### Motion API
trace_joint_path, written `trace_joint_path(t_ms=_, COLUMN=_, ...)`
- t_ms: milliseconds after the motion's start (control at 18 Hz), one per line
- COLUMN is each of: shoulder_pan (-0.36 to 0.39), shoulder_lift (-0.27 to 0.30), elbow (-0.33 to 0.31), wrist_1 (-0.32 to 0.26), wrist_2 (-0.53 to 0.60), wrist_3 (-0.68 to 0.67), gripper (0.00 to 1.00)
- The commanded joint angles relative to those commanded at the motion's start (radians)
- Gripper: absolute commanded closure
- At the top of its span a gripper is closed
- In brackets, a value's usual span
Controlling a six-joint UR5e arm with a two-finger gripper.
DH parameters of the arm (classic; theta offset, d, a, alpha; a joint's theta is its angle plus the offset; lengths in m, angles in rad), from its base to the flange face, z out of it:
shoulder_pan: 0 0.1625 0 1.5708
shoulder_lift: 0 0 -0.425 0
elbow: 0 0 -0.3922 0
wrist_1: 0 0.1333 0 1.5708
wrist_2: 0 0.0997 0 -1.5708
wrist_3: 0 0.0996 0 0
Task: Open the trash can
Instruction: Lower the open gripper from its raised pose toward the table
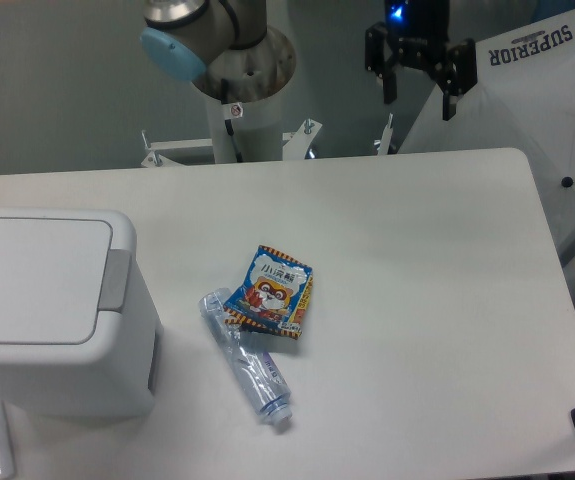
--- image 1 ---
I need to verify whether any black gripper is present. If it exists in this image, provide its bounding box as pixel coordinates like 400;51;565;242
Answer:
364;0;478;121

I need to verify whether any white trash can body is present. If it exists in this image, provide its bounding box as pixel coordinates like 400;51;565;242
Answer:
0;208;163;417

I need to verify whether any white trash can lid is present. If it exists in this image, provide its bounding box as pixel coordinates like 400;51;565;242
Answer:
0;211;136;345

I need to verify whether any white umbrella Superior print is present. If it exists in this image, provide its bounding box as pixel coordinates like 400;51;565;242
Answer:
400;9;575;230

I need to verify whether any blue snack packet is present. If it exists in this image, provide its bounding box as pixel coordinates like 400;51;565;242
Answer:
224;245;313;340

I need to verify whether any crushed clear plastic bottle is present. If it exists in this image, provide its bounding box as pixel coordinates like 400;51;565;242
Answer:
199;288;292;432

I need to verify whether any white metal base frame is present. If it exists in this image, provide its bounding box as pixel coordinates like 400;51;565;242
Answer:
140;118;323;168

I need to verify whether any black cable on pedestal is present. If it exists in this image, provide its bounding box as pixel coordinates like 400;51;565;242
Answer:
219;78;244;164

